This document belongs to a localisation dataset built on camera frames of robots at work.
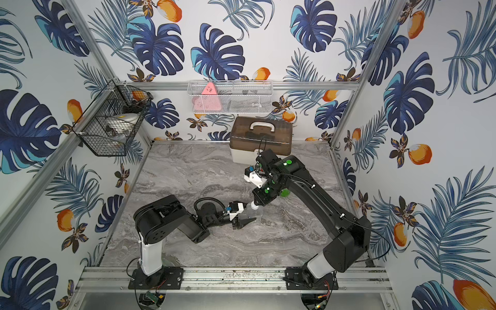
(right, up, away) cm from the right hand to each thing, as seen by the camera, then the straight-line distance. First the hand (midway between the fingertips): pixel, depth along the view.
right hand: (258, 199), depth 75 cm
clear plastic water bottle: (-2, -3, -1) cm, 4 cm away
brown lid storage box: (-3, +28, +22) cm, 36 cm away
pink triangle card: (-23, +43, +15) cm, 51 cm away
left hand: (-2, -5, +6) cm, 8 cm away
